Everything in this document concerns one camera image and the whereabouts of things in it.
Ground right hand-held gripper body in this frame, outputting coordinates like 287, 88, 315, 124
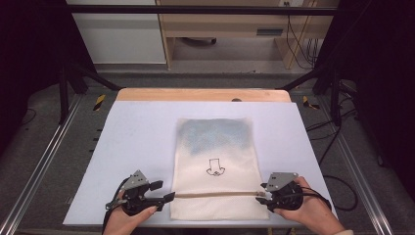
260, 171, 304, 212

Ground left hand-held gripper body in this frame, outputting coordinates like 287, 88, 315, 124
105, 169, 164, 217

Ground cream mesh zipper bag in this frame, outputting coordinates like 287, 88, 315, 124
169, 117, 270, 221

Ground person's right hand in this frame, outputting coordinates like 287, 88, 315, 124
273, 175, 346, 235

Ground person's left hand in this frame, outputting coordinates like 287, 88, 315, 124
103, 190, 159, 235

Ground white table mat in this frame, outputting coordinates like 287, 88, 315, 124
62, 100, 339, 229

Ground yellow black striped tape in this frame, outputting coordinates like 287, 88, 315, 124
301, 95, 321, 111
93, 93, 108, 112

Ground wooden table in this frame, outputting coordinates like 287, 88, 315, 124
115, 87, 292, 104

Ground black metal stand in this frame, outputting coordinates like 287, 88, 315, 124
277, 64, 344, 127
58, 62, 123, 125

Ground white cabinet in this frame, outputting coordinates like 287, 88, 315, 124
66, 0, 167, 65

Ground black curtain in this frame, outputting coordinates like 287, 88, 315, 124
0, 0, 96, 155
315, 0, 415, 200

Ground light wooden desk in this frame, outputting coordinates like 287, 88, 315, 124
156, 0, 341, 71

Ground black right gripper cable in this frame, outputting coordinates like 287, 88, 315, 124
295, 186, 333, 211

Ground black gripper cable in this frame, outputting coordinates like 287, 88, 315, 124
101, 177, 130, 235
295, 186, 333, 211

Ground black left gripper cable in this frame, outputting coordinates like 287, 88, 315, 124
101, 177, 130, 235

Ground black floor cable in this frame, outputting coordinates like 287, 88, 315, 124
305, 107, 359, 212

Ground aluminium rail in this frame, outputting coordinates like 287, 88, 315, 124
0, 94, 83, 235
317, 96, 395, 235

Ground black hanging desk cables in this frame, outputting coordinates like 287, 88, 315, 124
285, 1, 320, 71

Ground black horizontal frame bar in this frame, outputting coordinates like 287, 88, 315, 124
67, 4, 339, 17

